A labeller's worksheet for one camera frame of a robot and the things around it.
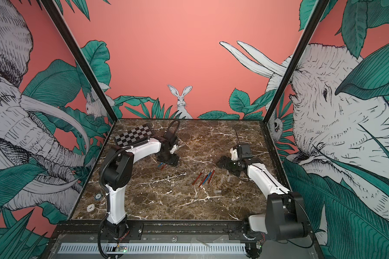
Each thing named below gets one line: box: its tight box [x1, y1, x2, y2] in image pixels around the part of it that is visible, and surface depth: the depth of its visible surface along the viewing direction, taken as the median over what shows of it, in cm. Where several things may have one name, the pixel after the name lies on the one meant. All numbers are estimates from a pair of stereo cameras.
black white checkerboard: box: [113, 123, 153, 148], surface depth 109 cm
